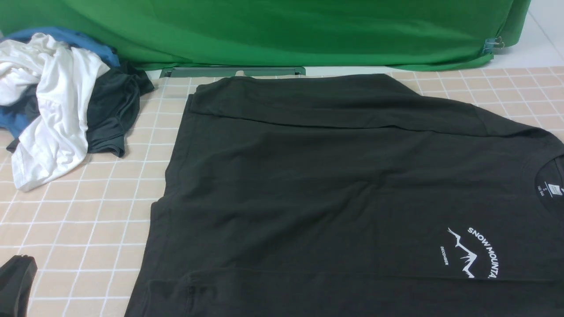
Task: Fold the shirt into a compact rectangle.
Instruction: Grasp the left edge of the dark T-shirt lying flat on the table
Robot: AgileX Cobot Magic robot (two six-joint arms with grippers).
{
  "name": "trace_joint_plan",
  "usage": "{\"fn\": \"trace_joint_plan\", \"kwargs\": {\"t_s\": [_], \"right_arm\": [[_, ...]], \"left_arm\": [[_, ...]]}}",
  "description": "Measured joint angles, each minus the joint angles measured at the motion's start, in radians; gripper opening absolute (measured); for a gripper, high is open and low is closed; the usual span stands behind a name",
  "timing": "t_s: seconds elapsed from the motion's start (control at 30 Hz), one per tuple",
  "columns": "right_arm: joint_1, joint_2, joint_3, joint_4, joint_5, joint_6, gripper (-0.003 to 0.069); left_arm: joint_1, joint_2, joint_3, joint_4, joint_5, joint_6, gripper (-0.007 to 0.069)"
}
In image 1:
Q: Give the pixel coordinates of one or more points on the beige checkered tablecloth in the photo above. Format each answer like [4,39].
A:
[87,230]

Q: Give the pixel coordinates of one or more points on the binder clip on backdrop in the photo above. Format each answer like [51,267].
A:
[492,44]

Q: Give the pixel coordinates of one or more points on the dark gray crumpled garment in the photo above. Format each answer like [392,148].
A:
[113,109]

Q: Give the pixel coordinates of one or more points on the dark gray long-sleeved shirt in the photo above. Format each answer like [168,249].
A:
[352,196]

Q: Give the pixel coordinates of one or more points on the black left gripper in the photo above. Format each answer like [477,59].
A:
[16,279]

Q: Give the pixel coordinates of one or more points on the green backdrop cloth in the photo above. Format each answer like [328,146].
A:
[414,35]

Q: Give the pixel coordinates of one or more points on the blue crumpled garment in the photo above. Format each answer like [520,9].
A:
[66,39]

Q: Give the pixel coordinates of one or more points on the white crumpled shirt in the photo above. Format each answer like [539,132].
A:
[55,142]

